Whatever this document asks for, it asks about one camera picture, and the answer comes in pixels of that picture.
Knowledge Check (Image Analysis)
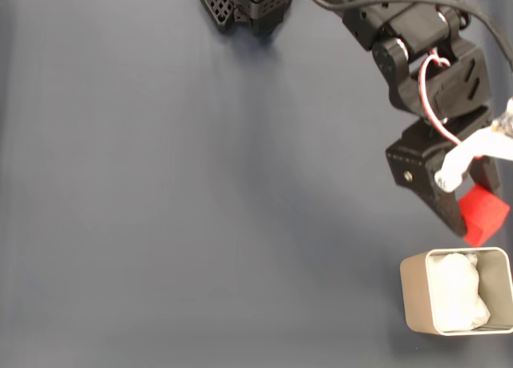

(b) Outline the red cube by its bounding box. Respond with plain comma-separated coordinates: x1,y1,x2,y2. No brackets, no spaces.
458,184,511,248

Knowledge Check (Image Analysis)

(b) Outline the beige open box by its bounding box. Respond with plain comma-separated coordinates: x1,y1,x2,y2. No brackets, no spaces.
399,246,513,337

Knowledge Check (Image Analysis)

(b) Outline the white crumpled tissue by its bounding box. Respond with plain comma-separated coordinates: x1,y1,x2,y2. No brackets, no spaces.
427,253,492,332

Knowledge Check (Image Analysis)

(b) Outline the blue-grey table mat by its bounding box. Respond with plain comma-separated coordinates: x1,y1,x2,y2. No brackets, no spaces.
0,0,513,368

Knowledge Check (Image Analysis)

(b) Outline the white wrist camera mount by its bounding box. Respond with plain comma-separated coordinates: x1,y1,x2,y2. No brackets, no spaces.
434,99,513,192

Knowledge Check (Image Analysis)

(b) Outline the white red servo cable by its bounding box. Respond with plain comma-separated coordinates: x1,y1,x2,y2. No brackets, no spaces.
418,54,463,147

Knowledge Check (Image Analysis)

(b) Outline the black camera cable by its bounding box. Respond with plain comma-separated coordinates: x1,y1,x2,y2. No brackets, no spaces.
304,0,513,73

